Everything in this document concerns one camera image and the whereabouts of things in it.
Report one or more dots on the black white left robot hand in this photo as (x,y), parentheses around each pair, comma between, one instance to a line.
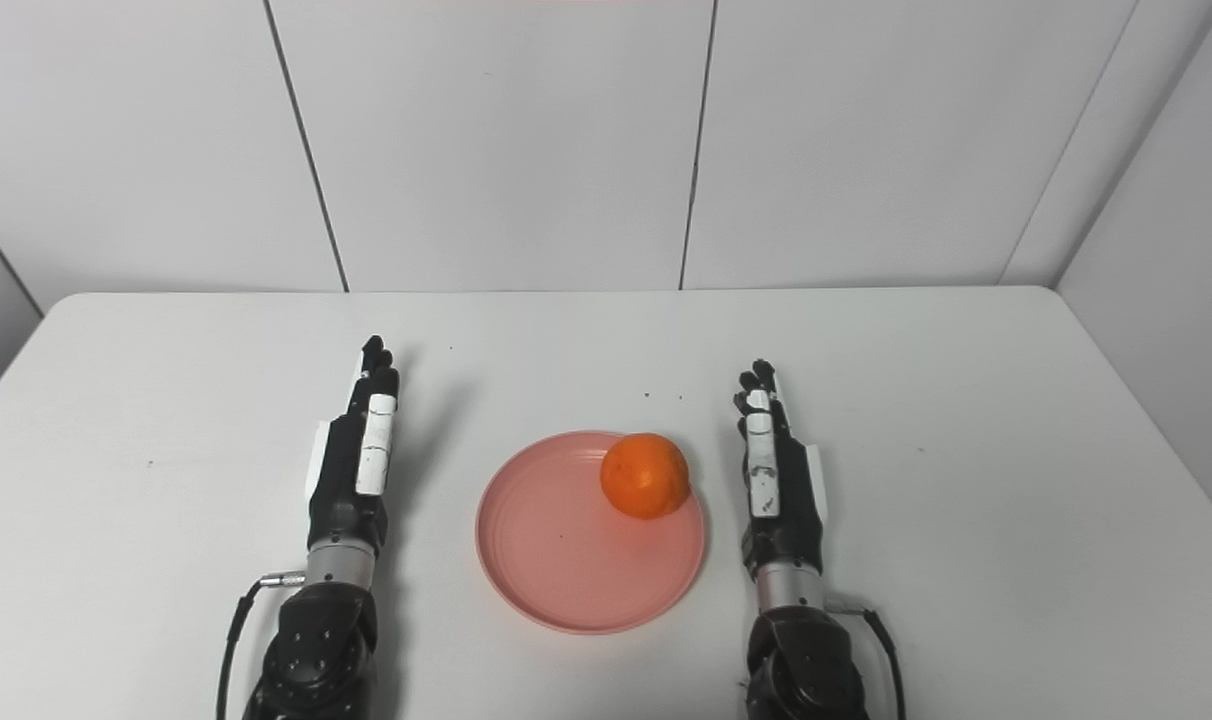
(341,480)

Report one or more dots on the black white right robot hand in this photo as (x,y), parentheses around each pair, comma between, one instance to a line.
(791,500)

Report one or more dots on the orange fruit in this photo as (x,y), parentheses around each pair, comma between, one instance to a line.
(645,475)

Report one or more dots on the pink round plate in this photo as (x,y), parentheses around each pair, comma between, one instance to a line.
(566,550)

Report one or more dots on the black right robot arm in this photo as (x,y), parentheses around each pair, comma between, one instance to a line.
(801,660)

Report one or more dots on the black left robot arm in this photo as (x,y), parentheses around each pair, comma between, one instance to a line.
(316,640)

